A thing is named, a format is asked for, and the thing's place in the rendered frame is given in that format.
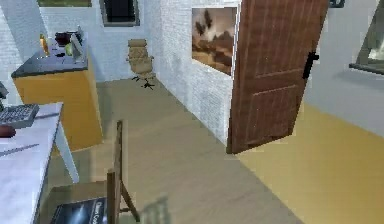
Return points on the grey framed window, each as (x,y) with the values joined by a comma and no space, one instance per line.
(370,43)

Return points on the brown wooden room door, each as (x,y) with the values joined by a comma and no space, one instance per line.
(270,76)

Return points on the grey pen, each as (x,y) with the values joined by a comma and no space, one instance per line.
(47,115)

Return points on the dark red pot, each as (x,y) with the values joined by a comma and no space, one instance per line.
(62,37)

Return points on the yellow cabinet with grey top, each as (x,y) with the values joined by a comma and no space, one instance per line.
(63,96)

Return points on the dark red round object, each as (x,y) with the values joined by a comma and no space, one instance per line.
(6,131)

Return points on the grey pencil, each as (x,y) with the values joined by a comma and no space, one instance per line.
(18,149)

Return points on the dark framed wall picture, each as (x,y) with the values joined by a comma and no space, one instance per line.
(336,2)

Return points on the dark book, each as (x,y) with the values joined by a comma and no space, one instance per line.
(80,211)

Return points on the grey laptop keyboard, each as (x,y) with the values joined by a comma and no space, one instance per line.
(16,114)

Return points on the orange bottle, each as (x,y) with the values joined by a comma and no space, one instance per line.
(44,44)

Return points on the green view window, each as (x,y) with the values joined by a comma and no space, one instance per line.
(64,2)

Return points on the brown wooden chair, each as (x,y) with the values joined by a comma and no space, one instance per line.
(116,186)

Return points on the green apple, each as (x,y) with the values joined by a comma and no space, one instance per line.
(69,49)

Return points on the white table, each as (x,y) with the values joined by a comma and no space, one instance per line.
(23,166)

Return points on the brown framed landscape picture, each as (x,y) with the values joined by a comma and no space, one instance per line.
(213,38)

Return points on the beige office chair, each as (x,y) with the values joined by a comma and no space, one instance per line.
(140,60)

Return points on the dark window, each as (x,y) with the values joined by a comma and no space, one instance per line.
(120,11)

